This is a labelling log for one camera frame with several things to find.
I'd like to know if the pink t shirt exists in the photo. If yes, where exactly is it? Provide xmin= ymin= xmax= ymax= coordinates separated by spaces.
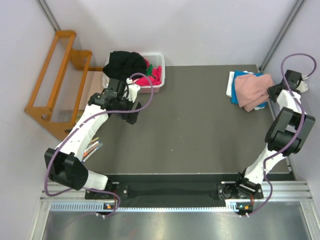
xmin=234 ymin=74 xmax=275 ymax=112

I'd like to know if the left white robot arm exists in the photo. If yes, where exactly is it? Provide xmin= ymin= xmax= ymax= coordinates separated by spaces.
xmin=44 ymin=78 xmax=143 ymax=199

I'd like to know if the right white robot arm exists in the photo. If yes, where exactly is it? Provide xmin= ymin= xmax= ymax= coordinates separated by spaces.
xmin=233 ymin=70 xmax=316 ymax=198

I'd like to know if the magenta t shirt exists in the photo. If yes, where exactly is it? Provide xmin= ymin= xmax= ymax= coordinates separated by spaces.
xmin=135 ymin=62 xmax=162 ymax=87

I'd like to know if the black t shirt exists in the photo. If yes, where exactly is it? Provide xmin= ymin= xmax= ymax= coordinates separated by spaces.
xmin=102 ymin=51 xmax=148 ymax=81

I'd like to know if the blue folded t shirt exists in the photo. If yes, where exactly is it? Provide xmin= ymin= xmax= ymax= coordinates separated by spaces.
xmin=231 ymin=71 xmax=273 ymax=112

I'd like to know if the green t shirt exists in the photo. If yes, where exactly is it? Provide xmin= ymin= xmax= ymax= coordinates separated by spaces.
xmin=145 ymin=64 xmax=153 ymax=76

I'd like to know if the white folded t shirt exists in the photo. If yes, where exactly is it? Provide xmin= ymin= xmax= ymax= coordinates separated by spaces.
xmin=226 ymin=71 xmax=262 ymax=104

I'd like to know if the bundle of marker pens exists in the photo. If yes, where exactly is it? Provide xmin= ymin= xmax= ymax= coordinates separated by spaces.
xmin=81 ymin=137 xmax=103 ymax=163

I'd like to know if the white plastic laundry basket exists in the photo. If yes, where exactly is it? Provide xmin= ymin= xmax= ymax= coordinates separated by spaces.
xmin=101 ymin=52 xmax=166 ymax=94

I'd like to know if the orange wooden rack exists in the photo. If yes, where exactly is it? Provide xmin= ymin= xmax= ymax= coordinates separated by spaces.
xmin=24 ymin=30 xmax=103 ymax=140

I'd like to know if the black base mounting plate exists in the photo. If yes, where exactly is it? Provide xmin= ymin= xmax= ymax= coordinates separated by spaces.
xmin=84 ymin=174 xmax=263 ymax=208

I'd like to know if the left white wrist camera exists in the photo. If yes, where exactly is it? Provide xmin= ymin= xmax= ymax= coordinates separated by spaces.
xmin=124 ymin=78 xmax=141 ymax=103

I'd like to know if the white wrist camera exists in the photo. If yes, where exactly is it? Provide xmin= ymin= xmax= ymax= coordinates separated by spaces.
xmin=124 ymin=78 xmax=141 ymax=103
xmin=297 ymin=75 xmax=309 ymax=93

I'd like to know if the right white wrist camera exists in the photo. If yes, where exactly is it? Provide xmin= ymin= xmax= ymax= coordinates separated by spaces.
xmin=297 ymin=75 xmax=309 ymax=93

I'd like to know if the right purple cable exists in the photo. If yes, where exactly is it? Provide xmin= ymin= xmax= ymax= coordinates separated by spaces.
xmin=246 ymin=53 xmax=317 ymax=217

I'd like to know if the purple cable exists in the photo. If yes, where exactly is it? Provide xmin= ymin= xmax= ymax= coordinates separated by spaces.
xmin=246 ymin=53 xmax=317 ymax=217
xmin=44 ymin=72 xmax=154 ymax=218

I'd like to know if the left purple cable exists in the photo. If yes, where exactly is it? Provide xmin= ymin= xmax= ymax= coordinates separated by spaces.
xmin=44 ymin=72 xmax=154 ymax=218

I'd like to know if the grey slotted cable duct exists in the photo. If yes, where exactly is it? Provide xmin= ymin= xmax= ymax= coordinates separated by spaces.
xmin=49 ymin=201 xmax=241 ymax=213

